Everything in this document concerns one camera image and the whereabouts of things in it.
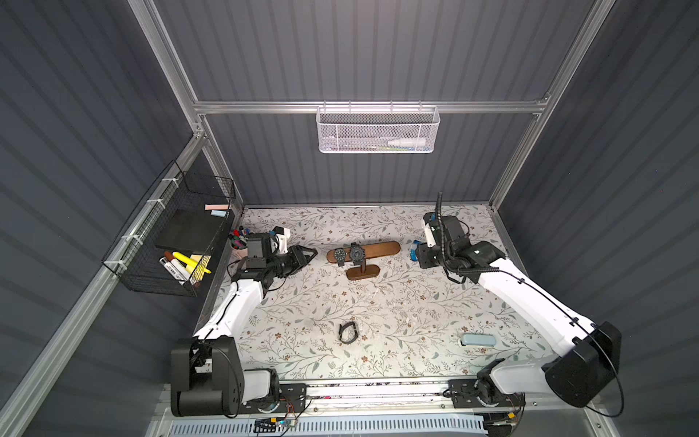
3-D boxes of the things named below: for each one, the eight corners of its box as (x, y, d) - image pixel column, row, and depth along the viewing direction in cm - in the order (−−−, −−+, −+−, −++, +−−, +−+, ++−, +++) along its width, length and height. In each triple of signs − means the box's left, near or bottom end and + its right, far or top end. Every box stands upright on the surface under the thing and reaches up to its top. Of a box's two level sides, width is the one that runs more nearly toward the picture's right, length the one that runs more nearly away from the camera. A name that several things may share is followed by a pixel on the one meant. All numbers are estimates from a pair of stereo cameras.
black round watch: (339, 343, 85) (338, 340, 82) (339, 325, 89) (339, 321, 86) (358, 343, 85) (358, 340, 82) (358, 325, 89) (358, 321, 86)
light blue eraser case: (464, 346, 84) (466, 344, 83) (461, 335, 86) (463, 333, 85) (495, 346, 84) (497, 344, 83) (491, 335, 86) (494, 333, 85)
